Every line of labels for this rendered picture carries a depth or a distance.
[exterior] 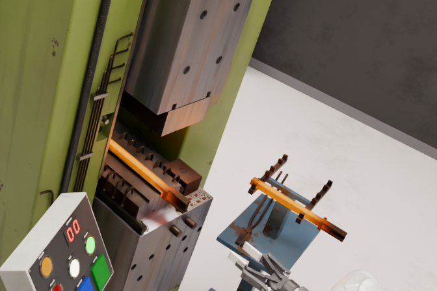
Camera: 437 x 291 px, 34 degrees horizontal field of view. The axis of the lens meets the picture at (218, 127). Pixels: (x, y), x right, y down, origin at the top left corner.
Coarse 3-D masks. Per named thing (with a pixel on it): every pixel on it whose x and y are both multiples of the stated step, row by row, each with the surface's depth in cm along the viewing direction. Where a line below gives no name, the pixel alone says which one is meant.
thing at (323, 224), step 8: (264, 184) 266; (264, 192) 265; (272, 192) 263; (280, 200) 263; (288, 200) 262; (288, 208) 262; (296, 208) 260; (304, 208) 261; (304, 216) 260; (312, 216) 258; (320, 224) 256; (328, 224) 257; (328, 232) 257; (336, 232) 255; (344, 232) 256
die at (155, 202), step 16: (112, 160) 243; (144, 160) 248; (112, 176) 238; (128, 176) 239; (160, 176) 243; (112, 192) 236; (128, 192) 233; (144, 192) 234; (160, 192) 235; (128, 208) 232; (144, 208) 232; (160, 208) 241
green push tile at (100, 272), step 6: (102, 258) 198; (96, 264) 195; (102, 264) 198; (90, 270) 193; (96, 270) 194; (102, 270) 197; (108, 270) 201; (96, 276) 194; (102, 276) 197; (108, 276) 200; (96, 282) 194; (102, 282) 197
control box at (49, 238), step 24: (48, 216) 186; (72, 216) 186; (24, 240) 177; (48, 240) 175; (72, 240) 185; (96, 240) 197; (24, 264) 167; (24, 288) 168; (48, 288) 173; (72, 288) 184; (96, 288) 195
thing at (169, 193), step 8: (112, 144) 247; (120, 152) 245; (128, 160) 243; (136, 160) 244; (136, 168) 241; (144, 168) 242; (144, 176) 240; (152, 176) 239; (160, 184) 237; (168, 192) 235; (176, 192) 234; (168, 200) 236; (176, 200) 234; (184, 200) 232; (176, 208) 234; (184, 208) 233
